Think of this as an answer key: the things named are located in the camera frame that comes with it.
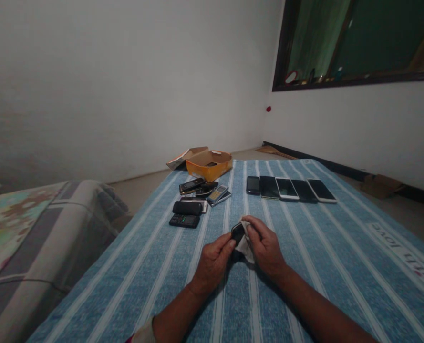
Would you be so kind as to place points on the brown cardboard box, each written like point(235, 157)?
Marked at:
point(381, 185)

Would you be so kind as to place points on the person's right hand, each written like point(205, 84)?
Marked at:
point(267, 250)

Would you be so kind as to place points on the cardboard box lid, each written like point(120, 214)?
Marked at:
point(183, 159)

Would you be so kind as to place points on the short black smartphone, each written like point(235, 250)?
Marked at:
point(253, 185)

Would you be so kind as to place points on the broom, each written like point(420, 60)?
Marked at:
point(278, 152)

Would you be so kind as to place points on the orange cardboard box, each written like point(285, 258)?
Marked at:
point(211, 170)

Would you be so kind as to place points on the blue striped table cloth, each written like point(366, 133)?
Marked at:
point(304, 271)

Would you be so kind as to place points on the bed with floral sheet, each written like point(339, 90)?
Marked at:
point(29, 232)

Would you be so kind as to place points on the person's left hand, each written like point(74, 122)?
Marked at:
point(213, 261)

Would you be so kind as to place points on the black smartphone with green edge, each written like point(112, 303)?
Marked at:
point(269, 187)

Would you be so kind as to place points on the dark phone in box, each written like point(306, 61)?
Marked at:
point(210, 164)

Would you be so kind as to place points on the white wiping cloth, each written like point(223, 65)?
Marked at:
point(247, 250)

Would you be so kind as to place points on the large white smartphone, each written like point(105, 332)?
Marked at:
point(321, 190)

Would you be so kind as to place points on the small black phone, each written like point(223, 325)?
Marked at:
point(237, 232)

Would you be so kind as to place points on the dark framed window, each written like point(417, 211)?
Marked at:
point(358, 39)

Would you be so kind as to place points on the pile of old keypad phones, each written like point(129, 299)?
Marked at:
point(194, 205)

